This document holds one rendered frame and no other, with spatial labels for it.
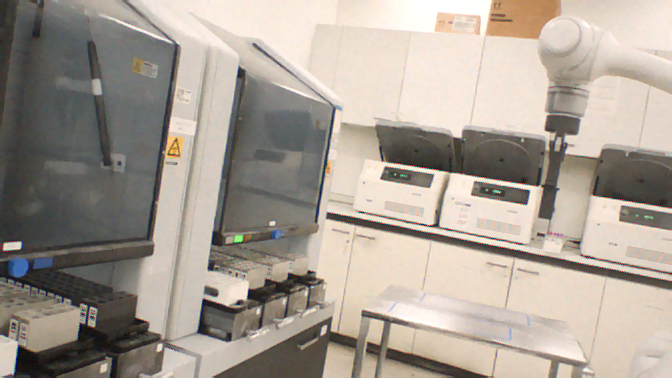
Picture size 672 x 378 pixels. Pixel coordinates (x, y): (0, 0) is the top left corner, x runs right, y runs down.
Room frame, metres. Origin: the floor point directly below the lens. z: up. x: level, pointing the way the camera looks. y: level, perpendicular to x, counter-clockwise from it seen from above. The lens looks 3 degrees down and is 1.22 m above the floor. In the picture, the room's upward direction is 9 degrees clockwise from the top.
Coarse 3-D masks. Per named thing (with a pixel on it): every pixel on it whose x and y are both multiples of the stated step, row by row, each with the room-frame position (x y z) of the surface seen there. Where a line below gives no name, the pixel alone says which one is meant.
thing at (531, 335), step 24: (408, 288) 1.99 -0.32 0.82; (384, 312) 1.60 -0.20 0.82; (408, 312) 1.64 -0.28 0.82; (432, 312) 1.69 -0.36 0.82; (456, 312) 1.74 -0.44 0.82; (480, 312) 1.79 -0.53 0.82; (504, 312) 1.85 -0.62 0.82; (360, 336) 1.59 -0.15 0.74; (384, 336) 1.99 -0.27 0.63; (456, 336) 1.52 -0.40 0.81; (480, 336) 1.51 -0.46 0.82; (504, 336) 1.54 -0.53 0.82; (528, 336) 1.59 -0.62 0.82; (552, 336) 1.63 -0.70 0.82; (360, 360) 1.59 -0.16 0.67; (384, 360) 2.00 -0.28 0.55; (552, 360) 1.45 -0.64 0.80; (576, 360) 1.43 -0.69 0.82
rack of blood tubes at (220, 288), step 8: (208, 272) 1.53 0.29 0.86; (216, 272) 1.55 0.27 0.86; (208, 280) 1.45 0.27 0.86; (216, 280) 1.46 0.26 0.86; (224, 280) 1.48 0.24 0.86; (232, 280) 1.49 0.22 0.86; (240, 280) 1.51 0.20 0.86; (208, 288) 1.55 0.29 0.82; (216, 288) 1.54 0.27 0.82; (224, 288) 1.42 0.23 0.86; (232, 288) 1.43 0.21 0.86; (240, 288) 1.47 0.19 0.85; (208, 296) 1.44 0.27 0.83; (216, 296) 1.52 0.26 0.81; (224, 296) 1.42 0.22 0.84; (232, 296) 1.43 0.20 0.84; (240, 296) 1.47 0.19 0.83
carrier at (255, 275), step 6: (246, 270) 1.57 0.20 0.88; (252, 270) 1.59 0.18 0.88; (258, 270) 1.62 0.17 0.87; (264, 270) 1.66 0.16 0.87; (240, 276) 1.57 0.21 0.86; (246, 276) 1.57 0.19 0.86; (252, 276) 1.60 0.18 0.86; (258, 276) 1.63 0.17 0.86; (264, 276) 1.67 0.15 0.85; (252, 282) 1.60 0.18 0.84; (258, 282) 1.64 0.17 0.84; (252, 288) 1.61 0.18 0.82
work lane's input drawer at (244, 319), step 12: (204, 300) 1.44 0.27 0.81; (240, 300) 1.46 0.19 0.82; (252, 300) 1.50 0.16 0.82; (204, 312) 1.42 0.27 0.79; (216, 312) 1.41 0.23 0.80; (228, 312) 1.40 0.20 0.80; (240, 312) 1.41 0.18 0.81; (252, 312) 1.47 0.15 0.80; (204, 324) 1.42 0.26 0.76; (216, 324) 1.41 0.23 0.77; (228, 324) 1.39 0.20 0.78; (240, 324) 1.42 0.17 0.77; (252, 324) 1.48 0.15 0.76; (240, 336) 1.43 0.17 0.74; (252, 336) 1.40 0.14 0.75
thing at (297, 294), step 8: (280, 288) 1.70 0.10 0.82; (288, 288) 1.71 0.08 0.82; (296, 288) 1.73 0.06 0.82; (304, 288) 1.78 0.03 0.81; (288, 296) 1.67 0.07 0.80; (296, 296) 1.71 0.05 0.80; (304, 296) 1.77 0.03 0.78; (288, 304) 1.67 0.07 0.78; (296, 304) 1.72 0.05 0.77; (304, 304) 1.78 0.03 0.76; (288, 312) 1.68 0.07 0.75; (296, 312) 1.73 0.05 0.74; (304, 312) 1.71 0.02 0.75; (312, 312) 1.74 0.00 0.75
